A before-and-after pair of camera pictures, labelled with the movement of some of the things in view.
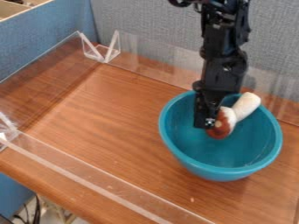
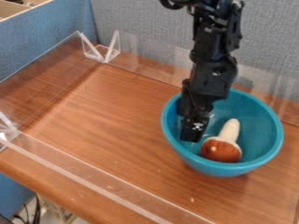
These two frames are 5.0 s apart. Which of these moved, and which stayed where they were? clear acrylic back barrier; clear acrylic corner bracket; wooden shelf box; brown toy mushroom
Moved: brown toy mushroom
Stayed: clear acrylic corner bracket; wooden shelf box; clear acrylic back barrier
